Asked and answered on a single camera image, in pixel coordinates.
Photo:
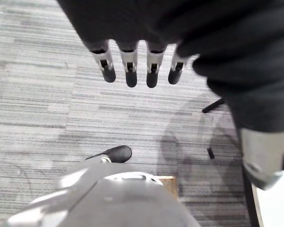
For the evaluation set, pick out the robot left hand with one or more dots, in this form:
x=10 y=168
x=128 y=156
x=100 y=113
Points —
x=203 y=35

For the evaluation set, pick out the black chair base leg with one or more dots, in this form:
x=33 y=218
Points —
x=213 y=106

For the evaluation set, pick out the small black floor piece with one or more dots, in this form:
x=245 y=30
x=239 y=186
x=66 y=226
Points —
x=210 y=153

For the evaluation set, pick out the dark robot foot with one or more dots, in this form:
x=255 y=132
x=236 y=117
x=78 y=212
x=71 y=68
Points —
x=118 y=153

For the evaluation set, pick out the wooden board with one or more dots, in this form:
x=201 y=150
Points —
x=169 y=183

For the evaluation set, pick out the silver robot leg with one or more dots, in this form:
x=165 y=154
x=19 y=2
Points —
x=104 y=201

